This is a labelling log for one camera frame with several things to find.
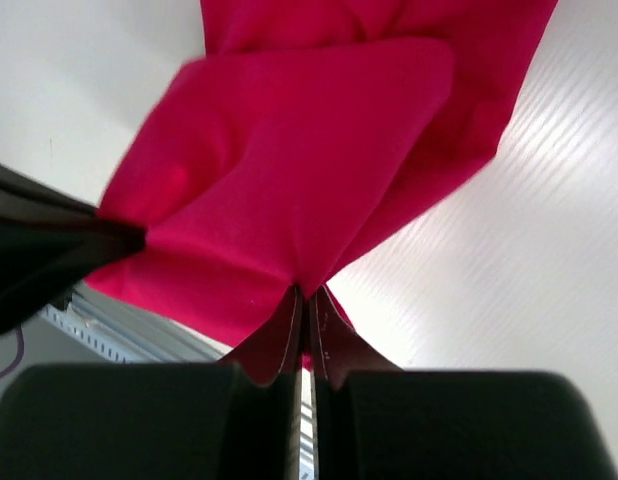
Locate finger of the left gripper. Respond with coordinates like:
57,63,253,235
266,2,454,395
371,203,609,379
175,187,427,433
0,164,145,336

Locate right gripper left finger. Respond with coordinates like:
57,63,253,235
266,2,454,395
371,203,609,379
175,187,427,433
0,289,303,479

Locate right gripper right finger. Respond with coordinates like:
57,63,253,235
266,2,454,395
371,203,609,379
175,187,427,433
307,289,618,479

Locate red t-shirt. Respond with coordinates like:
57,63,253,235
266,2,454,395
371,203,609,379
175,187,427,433
87,0,555,346

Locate slotted cable duct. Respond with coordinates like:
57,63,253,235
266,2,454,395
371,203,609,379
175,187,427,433
39,305,143,364

